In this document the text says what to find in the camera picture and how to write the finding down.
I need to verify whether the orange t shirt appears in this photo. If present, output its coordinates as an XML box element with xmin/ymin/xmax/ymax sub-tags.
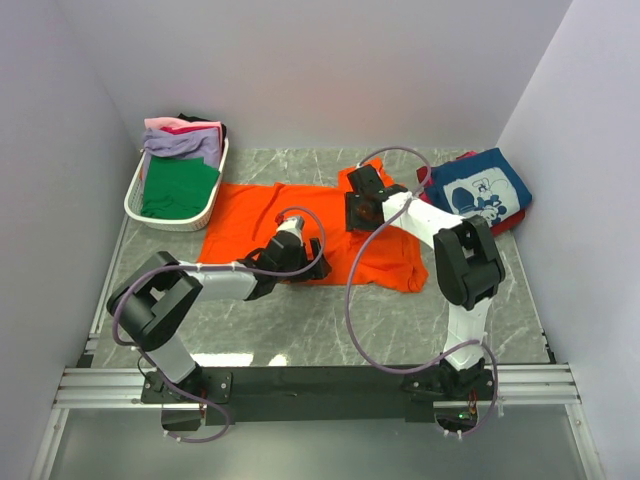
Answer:
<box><xmin>197</xmin><ymin>157</ymin><xmax>430</xmax><ymax>295</ymax></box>

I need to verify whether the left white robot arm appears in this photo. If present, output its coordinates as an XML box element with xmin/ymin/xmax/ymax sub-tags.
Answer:
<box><xmin>107</xmin><ymin>231</ymin><xmax>332</xmax><ymax>402</ymax></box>

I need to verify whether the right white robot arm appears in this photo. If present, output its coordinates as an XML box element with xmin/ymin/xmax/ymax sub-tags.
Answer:
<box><xmin>345</xmin><ymin>165</ymin><xmax>505</xmax><ymax>399</ymax></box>

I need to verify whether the pink folded shirt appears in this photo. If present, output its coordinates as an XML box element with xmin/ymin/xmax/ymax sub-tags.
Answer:
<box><xmin>420</xmin><ymin>187</ymin><xmax>440</xmax><ymax>208</ymax></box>

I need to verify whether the blue cartoon print shirt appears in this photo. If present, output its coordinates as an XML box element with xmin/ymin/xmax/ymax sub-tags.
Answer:
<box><xmin>429</xmin><ymin>147</ymin><xmax>534</xmax><ymax>226</ymax></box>

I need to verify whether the green shirt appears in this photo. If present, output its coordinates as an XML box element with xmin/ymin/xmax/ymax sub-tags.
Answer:
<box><xmin>140</xmin><ymin>156</ymin><xmax>220</xmax><ymax>220</ymax></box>

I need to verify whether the lavender shirt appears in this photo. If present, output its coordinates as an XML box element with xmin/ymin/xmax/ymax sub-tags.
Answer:
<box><xmin>143</xmin><ymin>128</ymin><xmax>223</xmax><ymax>168</ymax></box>

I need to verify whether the red folded shirt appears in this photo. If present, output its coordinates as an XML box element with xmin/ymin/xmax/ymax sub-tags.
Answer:
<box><xmin>416</xmin><ymin>152</ymin><xmax>527</xmax><ymax>239</ymax></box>

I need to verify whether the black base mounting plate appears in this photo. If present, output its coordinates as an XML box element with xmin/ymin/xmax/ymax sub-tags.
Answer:
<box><xmin>139</xmin><ymin>363</ymin><xmax>496</xmax><ymax>426</ymax></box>

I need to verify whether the white perforated basket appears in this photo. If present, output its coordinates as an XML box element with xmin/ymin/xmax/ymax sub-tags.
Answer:
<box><xmin>123</xmin><ymin>138</ymin><xmax>230</xmax><ymax>232</ymax></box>

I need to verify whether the magenta shirt in basket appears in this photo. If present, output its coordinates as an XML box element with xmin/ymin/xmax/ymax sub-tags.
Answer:
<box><xmin>160</xmin><ymin>126</ymin><xmax>202</xmax><ymax>135</ymax></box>

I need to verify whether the black garment in basket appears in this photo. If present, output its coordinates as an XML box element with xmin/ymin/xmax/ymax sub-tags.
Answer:
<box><xmin>178</xmin><ymin>113</ymin><xmax>227</xmax><ymax>137</ymax></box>

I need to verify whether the light pink shirt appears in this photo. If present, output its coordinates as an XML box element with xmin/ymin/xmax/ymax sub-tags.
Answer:
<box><xmin>144</xmin><ymin>117</ymin><xmax>222</xmax><ymax>129</ymax></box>

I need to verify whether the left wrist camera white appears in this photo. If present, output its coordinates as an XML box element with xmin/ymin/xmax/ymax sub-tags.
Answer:
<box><xmin>276</xmin><ymin>215</ymin><xmax>305</xmax><ymax>237</ymax></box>

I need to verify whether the aluminium rail frame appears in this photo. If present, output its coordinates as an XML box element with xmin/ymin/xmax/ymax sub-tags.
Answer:
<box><xmin>33</xmin><ymin>234</ymin><xmax>604</xmax><ymax>479</ymax></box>

